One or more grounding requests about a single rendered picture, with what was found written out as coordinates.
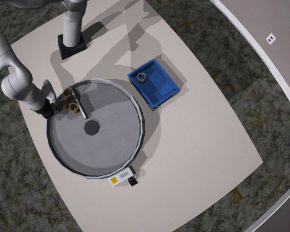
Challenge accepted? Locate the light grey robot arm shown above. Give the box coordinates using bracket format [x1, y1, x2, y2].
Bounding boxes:
[0, 0, 87, 105]

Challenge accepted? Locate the bronze bushing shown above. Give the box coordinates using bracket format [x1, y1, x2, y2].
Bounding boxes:
[69, 103, 80, 114]
[59, 99, 69, 110]
[63, 89, 73, 98]

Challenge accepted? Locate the blue square tray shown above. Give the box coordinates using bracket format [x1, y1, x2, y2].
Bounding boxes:
[128, 60, 180, 111]

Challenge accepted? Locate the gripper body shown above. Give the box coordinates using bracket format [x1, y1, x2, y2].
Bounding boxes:
[28, 80, 57, 119]

